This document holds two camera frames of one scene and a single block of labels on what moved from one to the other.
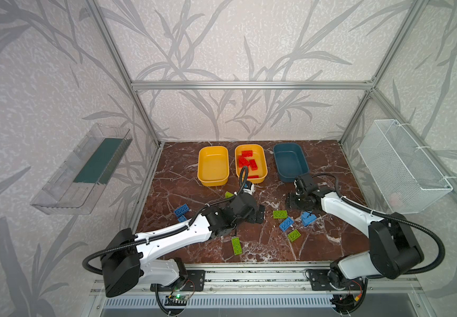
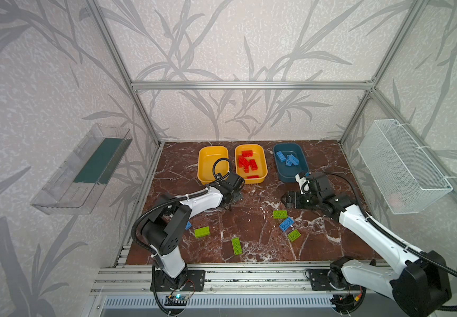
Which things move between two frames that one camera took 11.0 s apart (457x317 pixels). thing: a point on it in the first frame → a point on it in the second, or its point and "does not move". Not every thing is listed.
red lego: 242,161 does not move
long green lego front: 236,246 does not move
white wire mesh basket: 407,180 does not move
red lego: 253,164 does not move
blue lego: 307,218 → 291,160
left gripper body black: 259,213 → 232,194
